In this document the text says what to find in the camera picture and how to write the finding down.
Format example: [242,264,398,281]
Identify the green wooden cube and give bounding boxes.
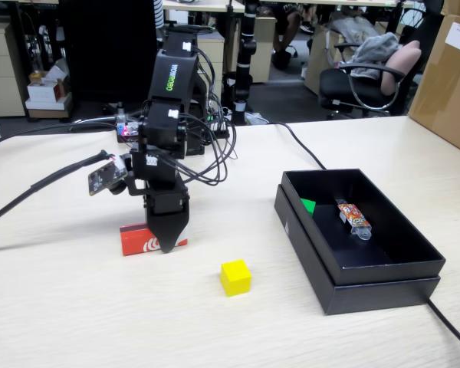
[299,197,317,218]

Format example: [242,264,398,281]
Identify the controller board with red light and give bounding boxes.
[114,120,143,145]

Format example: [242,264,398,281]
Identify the white carton with red side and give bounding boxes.
[26,78,71,103]

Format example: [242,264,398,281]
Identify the beige cabinet with keyhole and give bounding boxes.
[197,36,225,110]

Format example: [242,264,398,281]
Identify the black cardboard box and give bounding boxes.
[281,168,446,287]

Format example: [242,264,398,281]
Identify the thick black camera cable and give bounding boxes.
[0,122,118,229]

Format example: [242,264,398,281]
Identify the black pole with white bands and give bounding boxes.
[233,0,260,126]

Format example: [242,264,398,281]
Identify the black open box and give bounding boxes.
[274,183,442,316]

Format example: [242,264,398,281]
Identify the grey cloth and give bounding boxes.
[347,32,402,76]

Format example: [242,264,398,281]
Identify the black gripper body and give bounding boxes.
[128,150,191,215]

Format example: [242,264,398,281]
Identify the yellow wooden cube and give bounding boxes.
[220,258,252,297]

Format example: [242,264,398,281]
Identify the orange box with white logo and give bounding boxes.
[119,223,189,257]

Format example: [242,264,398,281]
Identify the large brown cardboard box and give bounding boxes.
[408,13,460,159]

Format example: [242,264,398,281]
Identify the striped white tube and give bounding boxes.
[153,0,165,30]

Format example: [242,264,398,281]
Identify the beige drawer cabinet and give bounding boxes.
[0,21,27,118]

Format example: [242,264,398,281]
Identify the seated person's legs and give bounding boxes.
[271,0,323,72]

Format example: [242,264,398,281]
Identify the flat white brown box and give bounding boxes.
[25,97,73,119]

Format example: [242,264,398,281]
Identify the beige desk side cabinet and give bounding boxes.
[248,15,279,84]

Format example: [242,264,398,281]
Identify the pink cushion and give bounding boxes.
[380,40,422,96]

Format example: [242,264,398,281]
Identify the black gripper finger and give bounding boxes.
[145,209,191,255]

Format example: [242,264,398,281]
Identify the colourful printed usb stick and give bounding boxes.
[333,198,373,242]

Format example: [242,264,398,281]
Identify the thin black wire bundle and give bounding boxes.
[176,45,238,187]

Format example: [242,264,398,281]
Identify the black office chair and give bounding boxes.
[318,41,425,120]

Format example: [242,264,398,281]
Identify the large black monitor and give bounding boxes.
[59,0,163,104]

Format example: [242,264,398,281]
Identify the black power cable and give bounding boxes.
[266,121,460,357]

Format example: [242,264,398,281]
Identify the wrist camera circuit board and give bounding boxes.
[87,155,133,197]

